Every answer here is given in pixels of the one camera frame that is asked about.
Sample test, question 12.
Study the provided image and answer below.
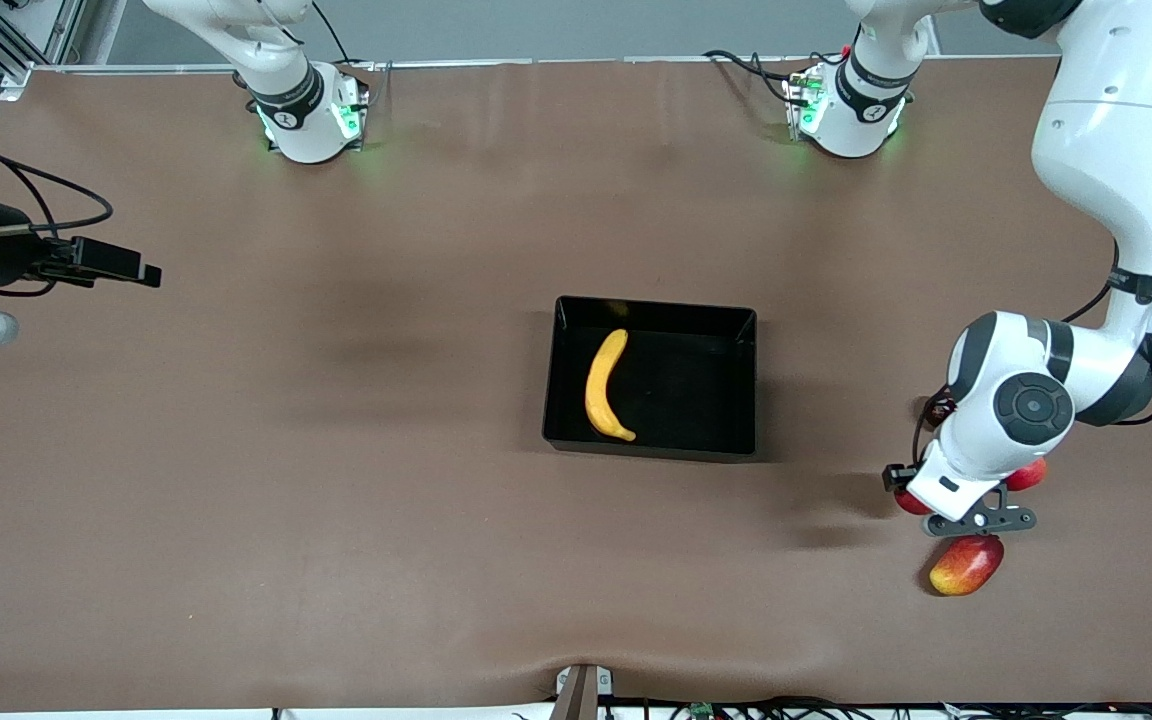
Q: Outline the metal table edge clamp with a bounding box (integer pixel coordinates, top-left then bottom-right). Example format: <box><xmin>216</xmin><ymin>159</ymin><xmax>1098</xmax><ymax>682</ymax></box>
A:
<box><xmin>554</xmin><ymin>663</ymin><xmax>615</xmax><ymax>720</ymax></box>

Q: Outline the black rectangular plastic box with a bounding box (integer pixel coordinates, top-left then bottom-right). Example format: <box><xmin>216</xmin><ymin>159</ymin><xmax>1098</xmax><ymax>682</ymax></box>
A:
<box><xmin>542</xmin><ymin>294</ymin><xmax>759</xmax><ymax>464</ymax></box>

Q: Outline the brown table cover mat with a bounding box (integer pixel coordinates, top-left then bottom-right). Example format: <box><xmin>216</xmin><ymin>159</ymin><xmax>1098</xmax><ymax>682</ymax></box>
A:
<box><xmin>0</xmin><ymin>58</ymin><xmax>1152</xmax><ymax>713</ymax></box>

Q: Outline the yellow banana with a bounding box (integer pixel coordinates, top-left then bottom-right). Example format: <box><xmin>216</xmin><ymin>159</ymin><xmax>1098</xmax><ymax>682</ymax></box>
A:
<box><xmin>585</xmin><ymin>329</ymin><xmax>637</xmax><ymax>443</ymax></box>

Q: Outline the aluminium frame profile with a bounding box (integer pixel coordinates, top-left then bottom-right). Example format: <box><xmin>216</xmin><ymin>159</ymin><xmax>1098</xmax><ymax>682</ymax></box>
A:
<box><xmin>0</xmin><ymin>0</ymin><xmax>87</xmax><ymax>101</ymax></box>

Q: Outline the black left arm base cable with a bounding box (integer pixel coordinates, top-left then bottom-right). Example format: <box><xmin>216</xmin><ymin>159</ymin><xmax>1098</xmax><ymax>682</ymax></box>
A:
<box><xmin>704</xmin><ymin>48</ymin><xmax>799</xmax><ymax>106</ymax></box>

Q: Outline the black right arm base cable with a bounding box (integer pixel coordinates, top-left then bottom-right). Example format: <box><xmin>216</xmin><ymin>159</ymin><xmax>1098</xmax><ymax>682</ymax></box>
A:
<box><xmin>311</xmin><ymin>0</ymin><xmax>377</xmax><ymax>76</ymax></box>

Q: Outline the black arm base cable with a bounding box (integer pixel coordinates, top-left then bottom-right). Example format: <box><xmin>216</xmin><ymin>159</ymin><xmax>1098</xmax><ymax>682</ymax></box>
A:
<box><xmin>311</xmin><ymin>0</ymin><xmax>377</xmax><ymax>76</ymax></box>
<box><xmin>704</xmin><ymin>48</ymin><xmax>799</xmax><ymax>106</ymax></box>

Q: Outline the red and yellow mango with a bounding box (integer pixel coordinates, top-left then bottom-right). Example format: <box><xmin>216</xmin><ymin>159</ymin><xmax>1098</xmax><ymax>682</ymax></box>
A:
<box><xmin>929</xmin><ymin>535</ymin><xmax>1005</xmax><ymax>598</ymax></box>

